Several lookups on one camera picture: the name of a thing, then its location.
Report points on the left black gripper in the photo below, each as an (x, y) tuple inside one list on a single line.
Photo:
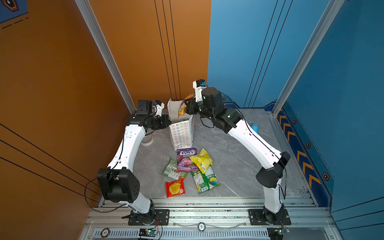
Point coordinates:
[(164, 118)]

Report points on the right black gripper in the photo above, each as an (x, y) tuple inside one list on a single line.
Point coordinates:
[(191, 106)]

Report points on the orange Fox's candy bag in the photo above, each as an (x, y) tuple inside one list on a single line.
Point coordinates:
[(183, 106)]

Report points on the white printed paper bag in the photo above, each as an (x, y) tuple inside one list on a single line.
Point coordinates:
[(181, 129)]

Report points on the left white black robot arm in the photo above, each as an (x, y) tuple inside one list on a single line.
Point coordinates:
[(117, 182)]

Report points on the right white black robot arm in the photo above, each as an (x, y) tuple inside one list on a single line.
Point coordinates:
[(273, 161)]

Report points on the yellow snack bag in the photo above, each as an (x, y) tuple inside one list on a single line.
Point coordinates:
[(202, 160)]

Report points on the purple Fox's candy bag left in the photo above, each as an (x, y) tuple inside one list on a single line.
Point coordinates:
[(185, 163)]

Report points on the green snack bag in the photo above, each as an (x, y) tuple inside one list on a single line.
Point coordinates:
[(205, 182)]

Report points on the blue toy microphone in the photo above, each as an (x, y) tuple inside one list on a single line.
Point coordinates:
[(255, 128)]

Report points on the green white snack packet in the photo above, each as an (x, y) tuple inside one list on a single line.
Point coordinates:
[(171, 170)]

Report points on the red yellow snack packet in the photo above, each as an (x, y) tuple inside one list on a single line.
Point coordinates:
[(175, 188)]

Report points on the left green circuit board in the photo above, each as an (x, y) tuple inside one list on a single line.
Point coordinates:
[(148, 234)]

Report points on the green circuit board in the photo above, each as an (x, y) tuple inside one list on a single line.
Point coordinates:
[(277, 233), (148, 234)]

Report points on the round brown badge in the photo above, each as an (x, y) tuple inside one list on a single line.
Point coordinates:
[(105, 232)]

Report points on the right green circuit board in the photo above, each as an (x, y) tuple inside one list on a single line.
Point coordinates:
[(277, 233)]

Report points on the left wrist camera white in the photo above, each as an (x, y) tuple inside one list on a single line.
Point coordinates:
[(158, 107)]

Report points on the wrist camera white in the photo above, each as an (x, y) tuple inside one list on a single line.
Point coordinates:
[(158, 107), (199, 86)]

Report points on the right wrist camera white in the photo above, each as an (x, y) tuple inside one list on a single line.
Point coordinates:
[(199, 86)]

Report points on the left aluminium corner post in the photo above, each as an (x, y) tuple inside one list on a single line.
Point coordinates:
[(101, 42)]

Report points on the aluminium corner post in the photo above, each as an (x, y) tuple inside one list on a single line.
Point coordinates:
[(101, 42), (317, 36)]

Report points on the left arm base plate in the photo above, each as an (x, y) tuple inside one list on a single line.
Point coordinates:
[(152, 218)]

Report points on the aluminium frame rail base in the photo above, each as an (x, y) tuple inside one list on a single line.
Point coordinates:
[(226, 218)]

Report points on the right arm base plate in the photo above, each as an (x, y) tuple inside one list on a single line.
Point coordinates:
[(263, 217)]

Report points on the right aluminium corner post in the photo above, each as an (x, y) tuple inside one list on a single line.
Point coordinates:
[(317, 36)]

